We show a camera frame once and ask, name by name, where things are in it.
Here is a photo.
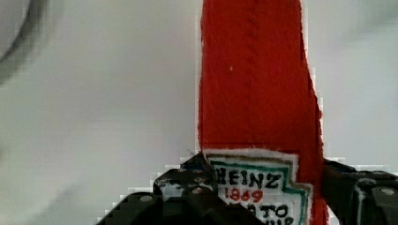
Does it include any red felt ketchup bottle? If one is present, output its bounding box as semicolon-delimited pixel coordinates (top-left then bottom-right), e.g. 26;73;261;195
198;0;329;225

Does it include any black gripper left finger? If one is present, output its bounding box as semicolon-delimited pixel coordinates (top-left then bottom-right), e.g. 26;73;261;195
97;153;264;225

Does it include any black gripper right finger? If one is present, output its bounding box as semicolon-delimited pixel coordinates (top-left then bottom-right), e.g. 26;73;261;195
322;159;398;225

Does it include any lilac round plate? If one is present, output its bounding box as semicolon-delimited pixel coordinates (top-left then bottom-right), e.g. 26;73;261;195
0;0;49;84

